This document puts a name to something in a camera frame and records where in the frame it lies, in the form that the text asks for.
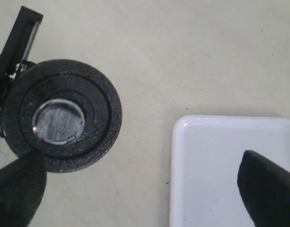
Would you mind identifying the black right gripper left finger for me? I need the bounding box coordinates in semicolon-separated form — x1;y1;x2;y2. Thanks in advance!
0;155;47;227

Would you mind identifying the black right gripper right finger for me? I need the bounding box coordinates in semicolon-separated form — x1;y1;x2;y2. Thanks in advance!
237;150;290;227

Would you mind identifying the black weight plate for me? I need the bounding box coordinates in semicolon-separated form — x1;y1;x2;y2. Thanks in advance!
1;59;123;173

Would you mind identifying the chrome dumbbell bar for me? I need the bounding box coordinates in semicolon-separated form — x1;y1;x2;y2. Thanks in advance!
32;98;86;145

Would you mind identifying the white rectangular tray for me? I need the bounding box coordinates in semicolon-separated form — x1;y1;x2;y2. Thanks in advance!
170;115;290;227

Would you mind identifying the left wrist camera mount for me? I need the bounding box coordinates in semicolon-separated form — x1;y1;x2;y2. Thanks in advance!
0;6;43;80

